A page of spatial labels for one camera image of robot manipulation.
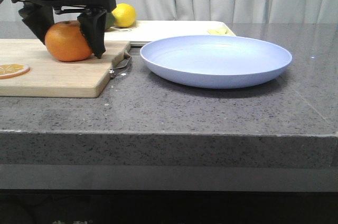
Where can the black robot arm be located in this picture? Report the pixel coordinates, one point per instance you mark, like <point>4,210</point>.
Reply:
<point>38,16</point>

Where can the orange slice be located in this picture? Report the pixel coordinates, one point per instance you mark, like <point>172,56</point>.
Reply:
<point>13,70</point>

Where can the yellow lemon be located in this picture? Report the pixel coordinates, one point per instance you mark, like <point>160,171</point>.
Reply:
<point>124,15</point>

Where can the light blue plate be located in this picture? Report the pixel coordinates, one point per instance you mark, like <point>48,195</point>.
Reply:
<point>215,61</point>

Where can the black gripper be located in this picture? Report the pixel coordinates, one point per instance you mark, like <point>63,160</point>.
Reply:
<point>38,17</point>

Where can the wooden cutting board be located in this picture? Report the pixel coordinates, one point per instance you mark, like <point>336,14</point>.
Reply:
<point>49,77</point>

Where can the green lime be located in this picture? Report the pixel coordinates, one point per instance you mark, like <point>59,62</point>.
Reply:
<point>110,20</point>

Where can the metal cutting board handle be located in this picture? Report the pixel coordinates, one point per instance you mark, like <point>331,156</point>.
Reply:
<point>115,70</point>

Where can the orange fruit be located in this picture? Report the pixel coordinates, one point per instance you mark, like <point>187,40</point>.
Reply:
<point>65,42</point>

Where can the cream white tray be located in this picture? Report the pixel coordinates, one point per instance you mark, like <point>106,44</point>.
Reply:
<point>143,32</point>

